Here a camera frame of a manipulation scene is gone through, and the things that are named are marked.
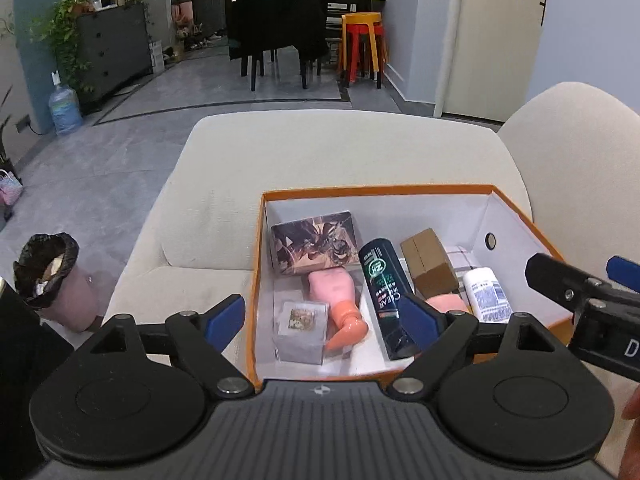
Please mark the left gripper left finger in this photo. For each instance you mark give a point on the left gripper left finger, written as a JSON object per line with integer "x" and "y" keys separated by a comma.
{"x": 200, "y": 339}

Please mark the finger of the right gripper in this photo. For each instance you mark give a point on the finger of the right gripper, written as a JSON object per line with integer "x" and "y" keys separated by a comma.
{"x": 619, "y": 268}

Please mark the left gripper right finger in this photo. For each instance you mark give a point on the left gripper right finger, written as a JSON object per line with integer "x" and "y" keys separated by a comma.
{"x": 443, "y": 341}

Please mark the white tube with label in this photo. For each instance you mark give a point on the white tube with label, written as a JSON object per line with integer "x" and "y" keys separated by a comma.
{"x": 486, "y": 296}

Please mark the brown kraft paper box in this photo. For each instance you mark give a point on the brown kraft paper box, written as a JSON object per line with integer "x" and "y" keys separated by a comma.
{"x": 428, "y": 264}

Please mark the dark navy shampoo bottle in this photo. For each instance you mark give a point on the dark navy shampoo bottle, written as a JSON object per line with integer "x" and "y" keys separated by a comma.
{"x": 387, "y": 283}

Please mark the clear acrylic display cube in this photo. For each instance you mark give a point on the clear acrylic display cube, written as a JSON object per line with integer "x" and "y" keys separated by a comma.
{"x": 299, "y": 331}

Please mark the pink lotion bottle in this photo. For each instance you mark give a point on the pink lotion bottle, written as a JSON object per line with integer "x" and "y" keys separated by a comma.
{"x": 336, "y": 288}

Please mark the dark illustrated card box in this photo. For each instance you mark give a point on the dark illustrated card box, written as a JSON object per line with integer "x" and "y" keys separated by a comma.
{"x": 316, "y": 243}

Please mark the black white plaid case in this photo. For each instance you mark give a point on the black white plaid case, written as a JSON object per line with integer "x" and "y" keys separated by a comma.
{"x": 462, "y": 261}

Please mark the person's hand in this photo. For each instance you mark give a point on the person's hand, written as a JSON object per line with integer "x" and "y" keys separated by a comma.
{"x": 630, "y": 463}

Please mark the pink trash bin black bag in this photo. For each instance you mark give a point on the pink trash bin black bag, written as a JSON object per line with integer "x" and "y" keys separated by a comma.
{"x": 49, "y": 279}

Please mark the pink white bag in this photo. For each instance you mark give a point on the pink white bag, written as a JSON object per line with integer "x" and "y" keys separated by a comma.
{"x": 11, "y": 188}

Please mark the cream door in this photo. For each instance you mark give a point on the cream door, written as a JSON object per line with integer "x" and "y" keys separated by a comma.
{"x": 494, "y": 56}

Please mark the blue water jug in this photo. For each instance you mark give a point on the blue water jug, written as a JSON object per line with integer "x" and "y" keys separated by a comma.
{"x": 64, "y": 107}

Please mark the stacked red yellow stools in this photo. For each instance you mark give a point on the stacked red yellow stools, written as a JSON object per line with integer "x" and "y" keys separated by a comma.
{"x": 363, "y": 46}

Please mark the dark grey cabinet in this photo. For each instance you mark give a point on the dark grey cabinet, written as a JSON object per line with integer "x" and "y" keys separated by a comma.
{"x": 115, "y": 45}

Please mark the black dining chair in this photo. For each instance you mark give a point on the black dining chair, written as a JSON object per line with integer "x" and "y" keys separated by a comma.
{"x": 260, "y": 26}

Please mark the green trailing plant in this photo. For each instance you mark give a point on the green trailing plant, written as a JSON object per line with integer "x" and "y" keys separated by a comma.
{"x": 59, "y": 31}

